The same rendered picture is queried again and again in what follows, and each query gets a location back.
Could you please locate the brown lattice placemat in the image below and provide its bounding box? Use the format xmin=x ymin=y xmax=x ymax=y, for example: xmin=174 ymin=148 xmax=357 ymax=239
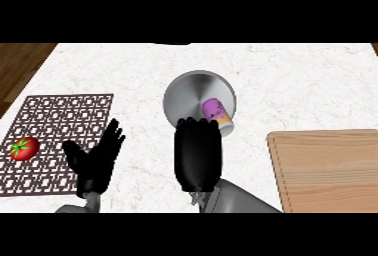
xmin=0 ymin=93 xmax=115 ymax=198

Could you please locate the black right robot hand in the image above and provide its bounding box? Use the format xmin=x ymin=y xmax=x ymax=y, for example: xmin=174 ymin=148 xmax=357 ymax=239
xmin=172 ymin=116 xmax=222 ymax=193

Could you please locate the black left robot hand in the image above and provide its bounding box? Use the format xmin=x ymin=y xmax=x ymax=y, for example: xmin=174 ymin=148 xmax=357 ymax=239
xmin=60 ymin=118 xmax=126 ymax=200

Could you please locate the pale wooden cutting board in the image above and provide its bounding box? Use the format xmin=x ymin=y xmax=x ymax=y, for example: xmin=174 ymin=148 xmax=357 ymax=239
xmin=265 ymin=128 xmax=378 ymax=214

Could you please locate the purple and orange can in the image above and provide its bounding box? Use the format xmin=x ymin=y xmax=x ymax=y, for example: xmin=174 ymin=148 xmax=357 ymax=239
xmin=200 ymin=97 xmax=233 ymax=129

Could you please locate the red tomato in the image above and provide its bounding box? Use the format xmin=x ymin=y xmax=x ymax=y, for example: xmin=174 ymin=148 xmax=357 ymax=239
xmin=7 ymin=136 xmax=41 ymax=162

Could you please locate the silver round pan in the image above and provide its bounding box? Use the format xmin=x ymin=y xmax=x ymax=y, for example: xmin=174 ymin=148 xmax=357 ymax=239
xmin=162 ymin=70 xmax=237 ymax=138

